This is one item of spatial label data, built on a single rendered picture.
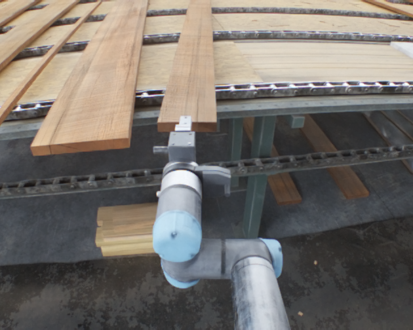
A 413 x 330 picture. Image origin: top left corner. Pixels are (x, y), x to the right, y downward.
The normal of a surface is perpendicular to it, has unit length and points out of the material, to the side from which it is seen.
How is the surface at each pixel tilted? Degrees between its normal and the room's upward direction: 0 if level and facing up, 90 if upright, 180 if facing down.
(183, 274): 90
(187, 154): 90
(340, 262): 0
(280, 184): 0
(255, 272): 23
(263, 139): 90
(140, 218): 0
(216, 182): 90
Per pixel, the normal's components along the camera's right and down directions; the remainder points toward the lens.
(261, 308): -0.11, -0.96
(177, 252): 0.00, 0.62
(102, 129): 0.00, -0.79
